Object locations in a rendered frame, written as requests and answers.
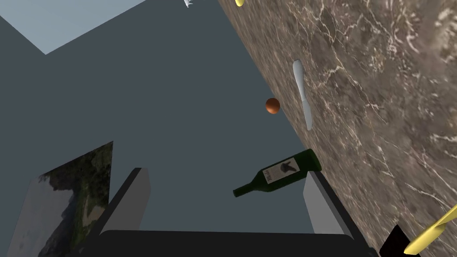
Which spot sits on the brown egg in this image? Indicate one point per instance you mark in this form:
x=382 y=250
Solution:
x=272 y=106

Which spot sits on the yellow round object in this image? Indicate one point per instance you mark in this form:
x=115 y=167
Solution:
x=239 y=2

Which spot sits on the landscape picture on wall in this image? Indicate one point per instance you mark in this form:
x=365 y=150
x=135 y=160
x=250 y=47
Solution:
x=68 y=200

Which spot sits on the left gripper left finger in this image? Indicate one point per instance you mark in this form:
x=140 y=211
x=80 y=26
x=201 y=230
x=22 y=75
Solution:
x=130 y=205

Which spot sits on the white fork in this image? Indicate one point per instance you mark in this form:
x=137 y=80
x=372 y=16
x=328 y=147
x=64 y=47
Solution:
x=187 y=3

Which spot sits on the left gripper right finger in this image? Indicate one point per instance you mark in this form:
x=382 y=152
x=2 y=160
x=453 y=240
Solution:
x=323 y=207

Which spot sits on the green wine bottle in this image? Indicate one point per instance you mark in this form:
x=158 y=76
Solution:
x=282 y=173

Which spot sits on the white knife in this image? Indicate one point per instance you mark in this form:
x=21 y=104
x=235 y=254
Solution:
x=302 y=93

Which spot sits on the yellow knife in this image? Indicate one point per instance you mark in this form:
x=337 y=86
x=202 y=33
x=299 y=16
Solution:
x=432 y=232

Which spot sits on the black flat object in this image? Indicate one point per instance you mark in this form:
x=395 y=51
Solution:
x=396 y=242

